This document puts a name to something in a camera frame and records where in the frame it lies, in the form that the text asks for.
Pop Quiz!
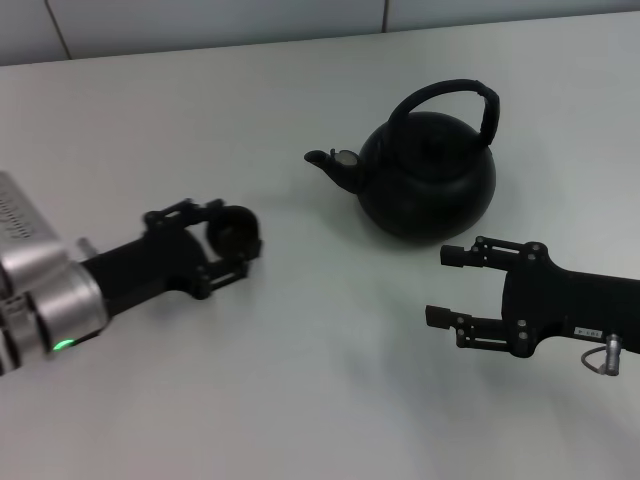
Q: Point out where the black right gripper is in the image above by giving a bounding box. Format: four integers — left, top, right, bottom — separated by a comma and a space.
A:
424, 235, 640, 360

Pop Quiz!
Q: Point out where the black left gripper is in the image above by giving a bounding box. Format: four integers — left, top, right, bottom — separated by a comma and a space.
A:
78, 198, 265, 322

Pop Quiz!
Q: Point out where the small dark teacup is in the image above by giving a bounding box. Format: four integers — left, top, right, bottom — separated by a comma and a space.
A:
204, 205, 264, 260

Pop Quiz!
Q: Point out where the black teapot with hoop handle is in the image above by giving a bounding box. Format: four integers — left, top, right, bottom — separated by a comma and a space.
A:
302, 77, 502, 247

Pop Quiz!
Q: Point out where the silver connector plug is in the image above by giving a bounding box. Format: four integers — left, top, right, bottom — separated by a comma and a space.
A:
580, 333, 624, 377

